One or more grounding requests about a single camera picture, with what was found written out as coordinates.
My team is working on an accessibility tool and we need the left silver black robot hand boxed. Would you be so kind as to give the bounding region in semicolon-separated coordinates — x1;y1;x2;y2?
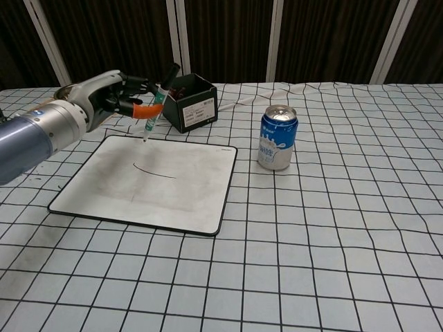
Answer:
67;70;163;134

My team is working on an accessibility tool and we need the green white marker pen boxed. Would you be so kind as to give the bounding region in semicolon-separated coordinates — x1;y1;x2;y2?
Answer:
141;63;181;144

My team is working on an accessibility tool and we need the white dry-erase board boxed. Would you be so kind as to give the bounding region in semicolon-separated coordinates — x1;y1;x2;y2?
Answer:
47;134;239;237

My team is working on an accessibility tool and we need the stainless steel bowl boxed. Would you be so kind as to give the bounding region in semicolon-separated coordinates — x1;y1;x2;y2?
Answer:
56;84;79;103

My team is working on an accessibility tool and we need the black cardboard box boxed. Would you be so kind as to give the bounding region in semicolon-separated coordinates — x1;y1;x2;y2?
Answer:
161;73;218;134

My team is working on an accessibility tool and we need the blue white drink can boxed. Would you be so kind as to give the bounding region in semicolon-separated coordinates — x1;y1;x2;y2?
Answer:
257;105;300;172

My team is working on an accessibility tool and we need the white black checked tablecloth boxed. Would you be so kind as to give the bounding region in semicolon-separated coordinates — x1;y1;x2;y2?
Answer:
0;81;443;332

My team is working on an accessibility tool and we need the white screen frame post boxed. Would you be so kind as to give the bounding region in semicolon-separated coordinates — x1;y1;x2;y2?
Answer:
22;0;72;87
165;0;191;75
266;0;290;83
369;0;416;85

